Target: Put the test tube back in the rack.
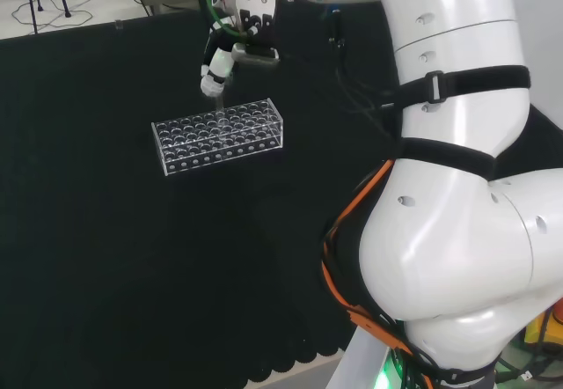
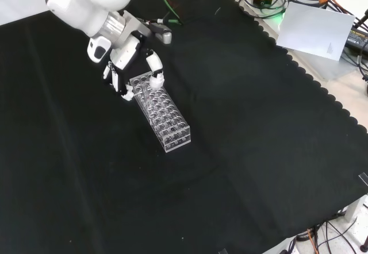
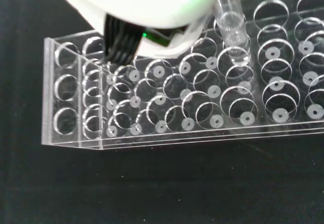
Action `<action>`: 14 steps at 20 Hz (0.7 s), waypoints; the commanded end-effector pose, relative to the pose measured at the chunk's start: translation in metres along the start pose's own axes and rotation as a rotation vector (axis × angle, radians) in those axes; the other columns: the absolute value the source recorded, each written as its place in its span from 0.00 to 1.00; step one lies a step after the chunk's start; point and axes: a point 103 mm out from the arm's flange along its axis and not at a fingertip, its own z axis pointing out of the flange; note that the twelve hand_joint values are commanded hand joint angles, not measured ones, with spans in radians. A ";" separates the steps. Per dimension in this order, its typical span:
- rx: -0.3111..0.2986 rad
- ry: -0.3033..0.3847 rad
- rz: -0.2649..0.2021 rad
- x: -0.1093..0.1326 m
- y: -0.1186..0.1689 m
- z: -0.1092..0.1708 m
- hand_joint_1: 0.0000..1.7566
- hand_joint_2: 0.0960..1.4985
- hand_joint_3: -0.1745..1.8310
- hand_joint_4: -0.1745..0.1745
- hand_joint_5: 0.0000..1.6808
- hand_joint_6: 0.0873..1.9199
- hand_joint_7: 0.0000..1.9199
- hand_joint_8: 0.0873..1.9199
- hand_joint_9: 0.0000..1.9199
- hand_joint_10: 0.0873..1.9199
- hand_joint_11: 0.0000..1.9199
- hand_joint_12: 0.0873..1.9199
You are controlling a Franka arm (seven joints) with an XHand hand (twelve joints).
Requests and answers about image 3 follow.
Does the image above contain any clear plastic test tube rack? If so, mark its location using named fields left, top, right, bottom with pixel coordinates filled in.
left=41, top=0, right=324, bottom=151

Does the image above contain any black bench cloth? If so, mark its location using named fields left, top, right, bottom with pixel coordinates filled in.
left=0, top=0, right=324, bottom=224

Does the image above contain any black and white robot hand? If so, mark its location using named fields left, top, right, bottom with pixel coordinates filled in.
left=58, top=0, right=228, bottom=65

